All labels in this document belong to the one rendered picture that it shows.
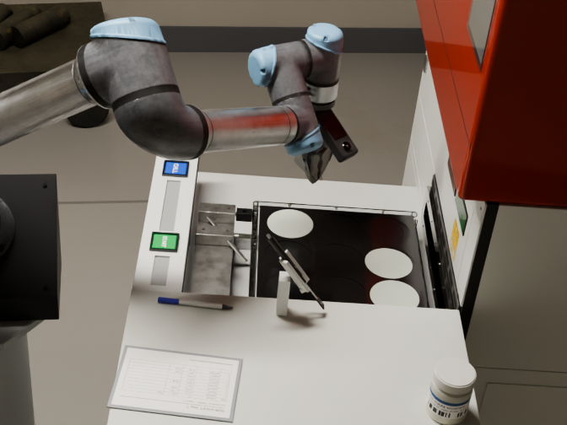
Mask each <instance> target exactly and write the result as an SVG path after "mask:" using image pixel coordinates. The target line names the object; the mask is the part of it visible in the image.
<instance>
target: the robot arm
mask: <svg viewBox="0 0 567 425"><path fill-rule="evenodd" d="M89 37H90V39H91V40H92V41H91V42H90V43H88V44H86V45H83V46H81V47H80V48H79V49H78V52H77V56H76V59H74V60H72V61H70V62H67V63H65V64H63V65H61V66H60V67H56V68H54V69H52V70H51V71H48V72H46V73H43V74H41V75H39V76H37V77H35V78H32V79H30V80H28V81H26V82H24V83H21V84H19V85H17V86H15V87H12V88H11V89H8V90H6V91H3V92H2V93H0V147H1V146H2V145H4V144H7V143H10V142H12V141H14V140H16V139H19V138H21V137H24V136H26V135H28V134H31V133H32V132H36V131H38V130H40V129H42V128H44V127H46V126H50V125H51V124H54V123H56V122H58V121H61V120H63V119H66V118H68V117H69V116H73V115H75V114H78V113H79V112H81V111H84V110H87V109H89V108H91V107H93V106H96V105H98V106H100V107H102V108H105V109H111V108H112V109H113V113H114V116H115V118H116V122H117V124H118V126H119V127H120V129H121V130H122V132H123V133H124V134H125V135H126V136H127V138H128V139H129V140H131V141H132V142H133V143H134V144H136V145H137V146H138V147H140V148H141V149H143V150H145V151H147V152H148V153H151V154H153V155H155V156H158V157H160V158H163V159H169V160H175V161H184V160H193V159H198V158H199V157H201V156H202V155H203V154H204V153H211V152H218V151H227V150H236V149H244V148H260V147H269V146H278V145H284V147H285V148H286V150H287V153H288V154H289V155H291V156H294V161H295V163H296V164H297V165H298V166H299V167H300V168H301V169H302V170H303V171H304V172H305V173H306V176H307V179H308V181H309V182H310V183H311V184H314V183H316V182H317V181H318V180H319V179H320V178H321V176H322V174H323V172H324V171H325V169H326V167H327V165H328V162H329V161H330V160H331V157H332V154H333V155H334V156H335V158H336V159H337V161H338V162H339V163H342V162H343V161H345V160H347V159H350V158H352V157H353V156H354V155H355V154H356V153H357V152H358V151H359V150H358V149H357V148H356V146H355V145H354V143H353V141H352V140H351V138H350V137H349V135H348V134H347V133H346V131H345V130H344V128H343V126H342V124H341V123H340V121H339V120H338V118H337V117H336V116H335V114H334V113H333V111H332V107H333V106H334V105H335V100H336V98H337V96H338V84H339V74H340V68H341V61H342V54H343V32H342V31H341V30H340V29H339V28H338V27H337V26H335V25H333V24H325V23H319V24H313V25H312V26H310V27H309V28H308V30H307V34H306V35H305V39H303V40H297V41H293V42H288V43H283V44H278V45H270V46H265V47H262V48H259V49H255V50H254V51H252V53H251V54H250V55H249V59H248V71H249V74H250V77H251V79H252V80H253V83H254V84H255V85H256V86H257V87H264V88H265V87H267V91H268V93H269V96H270V99H271V102H272V105H273V106H262V107H245V108H227V109H210V110H200V109H199V108H198V107H196V106H195V105H186V104H185V103H184V102H183V99H182V97H181V92H180V90H179V87H178V84H177V81H176V76H175V73H174V70H173V67H172V64H171V61H170V56H169V53H168V51H167V47H166V45H167V44H166V41H165V40H164V37H163V35H162V33H161V30H160V27H159V25H158V24H157V23H156V22H155V21H153V20H152V19H147V18H140V17H131V18H121V19H113V20H109V21H105V22H103V23H100V24H97V25H96V26H94V27H93V28H92V29H91V30H90V36H89ZM14 231H15V224H14V217H13V214H12V213H11V211H10V209H9V207H8V205H7V204H6V203H5V202H4V201H3V200H2V199H1V198H0V257H2V256H3V255H4V254H5V253H6V251H7V250H8V248H9V247H10V245H11V244H12V242H13V239H14Z"/></svg>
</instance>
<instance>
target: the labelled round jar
mask: <svg viewBox="0 0 567 425"><path fill-rule="evenodd" d="M476 376H477V375H476V371H475V369H474V367H473V366H472V365H471V364H470V363H468V362H467V361H465V360H463V359H460V358H442V359H441V360H439V361H438V362H437V363H436V365H435V368H434V372H433V377H432V380H431V383H430V387H429V393H428V397H427V401H426V411H427V413H428V414H429V416H430V417H431V418H432V419H434V420H435V421H437V422H439V423H442V424H445V425H454V424H458V423H459V422H462V421H463V420H464V418H465V417H466V415H467V409H468V407H469V403H470V400H471V396H472V393H473V386H474V384H475V380H476Z"/></svg>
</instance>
